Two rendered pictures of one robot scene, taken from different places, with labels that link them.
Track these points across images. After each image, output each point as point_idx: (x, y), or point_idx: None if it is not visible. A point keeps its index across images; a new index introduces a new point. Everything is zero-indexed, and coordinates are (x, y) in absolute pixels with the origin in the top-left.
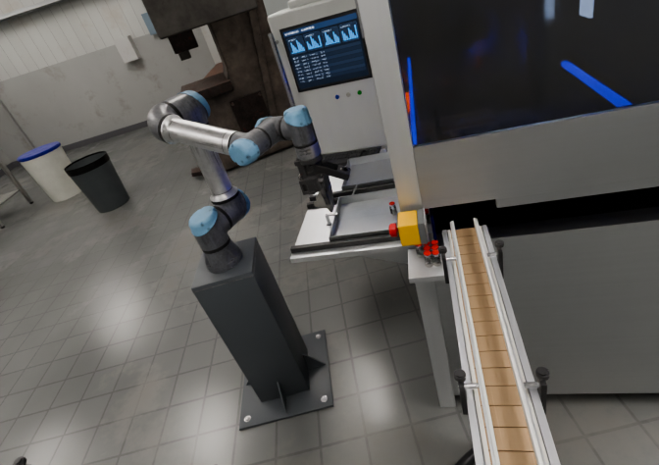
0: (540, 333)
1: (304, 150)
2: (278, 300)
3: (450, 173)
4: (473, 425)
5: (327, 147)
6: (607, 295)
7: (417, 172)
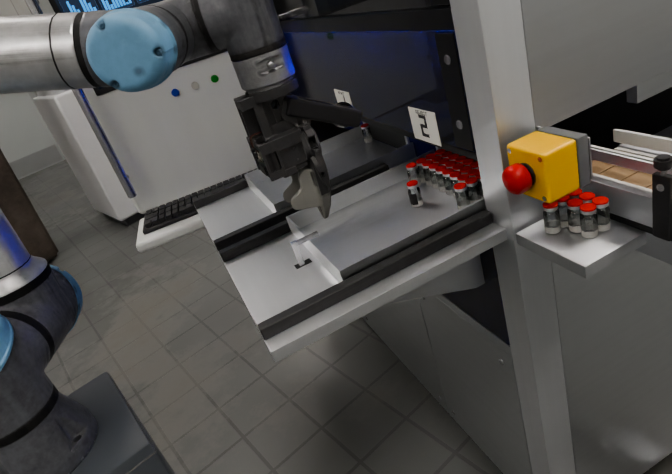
0: None
1: (268, 59)
2: None
3: (576, 41)
4: None
5: (169, 191)
6: None
7: (526, 47)
